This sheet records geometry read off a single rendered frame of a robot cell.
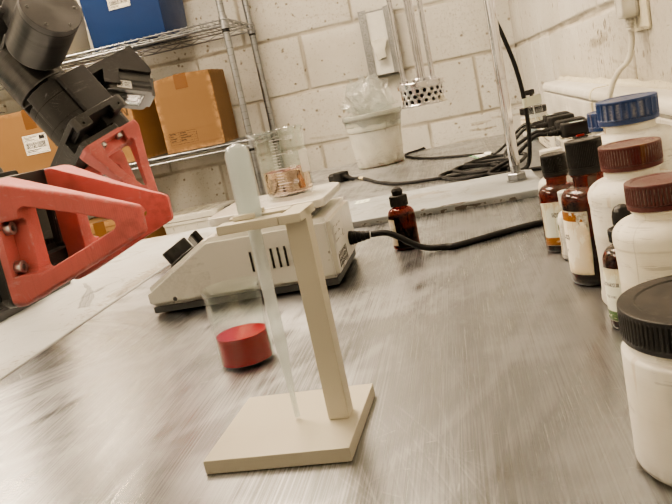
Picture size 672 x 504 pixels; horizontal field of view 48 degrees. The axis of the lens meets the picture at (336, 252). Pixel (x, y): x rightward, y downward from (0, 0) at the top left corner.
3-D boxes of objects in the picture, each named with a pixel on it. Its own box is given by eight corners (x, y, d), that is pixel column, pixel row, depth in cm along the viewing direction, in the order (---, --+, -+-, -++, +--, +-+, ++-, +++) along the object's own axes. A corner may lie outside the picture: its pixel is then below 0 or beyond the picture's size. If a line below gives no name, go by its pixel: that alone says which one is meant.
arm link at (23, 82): (85, 65, 76) (38, 14, 75) (40, 86, 72) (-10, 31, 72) (66, 105, 81) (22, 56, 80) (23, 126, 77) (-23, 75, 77)
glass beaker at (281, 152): (318, 191, 80) (302, 116, 79) (318, 198, 75) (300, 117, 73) (263, 203, 80) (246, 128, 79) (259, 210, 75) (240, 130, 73)
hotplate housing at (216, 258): (151, 318, 76) (131, 242, 74) (195, 283, 89) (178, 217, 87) (365, 284, 72) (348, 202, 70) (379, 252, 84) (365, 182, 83)
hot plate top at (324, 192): (205, 228, 74) (203, 219, 73) (239, 207, 85) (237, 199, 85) (323, 207, 71) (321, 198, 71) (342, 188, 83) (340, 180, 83)
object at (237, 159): (242, 228, 40) (222, 145, 39) (265, 224, 40) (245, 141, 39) (238, 231, 40) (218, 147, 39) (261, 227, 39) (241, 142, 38)
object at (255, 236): (285, 420, 42) (221, 149, 39) (289, 413, 43) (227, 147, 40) (305, 418, 42) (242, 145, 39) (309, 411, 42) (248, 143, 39)
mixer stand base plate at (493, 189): (324, 233, 103) (323, 226, 103) (344, 208, 122) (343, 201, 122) (548, 194, 97) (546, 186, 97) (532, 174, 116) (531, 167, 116)
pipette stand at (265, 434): (205, 475, 40) (144, 240, 37) (251, 408, 47) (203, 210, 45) (352, 461, 38) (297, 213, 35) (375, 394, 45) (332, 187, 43)
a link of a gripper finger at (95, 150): (162, 202, 82) (103, 137, 82) (184, 171, 77) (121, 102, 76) (116, 235, 78) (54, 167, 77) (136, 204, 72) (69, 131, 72)
